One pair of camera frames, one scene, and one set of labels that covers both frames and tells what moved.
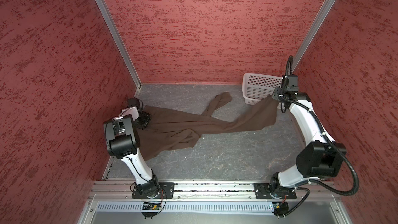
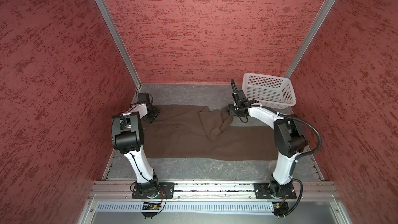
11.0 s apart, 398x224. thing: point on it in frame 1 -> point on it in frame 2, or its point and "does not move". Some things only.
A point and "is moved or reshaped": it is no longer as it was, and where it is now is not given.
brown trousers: [160, 125] is moved or reshaped
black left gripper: [140, 126] -> [156, 111]
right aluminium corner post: [324, 11] does not move
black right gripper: [274, 94] -> [230, 111]
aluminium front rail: [119, 190] does not move
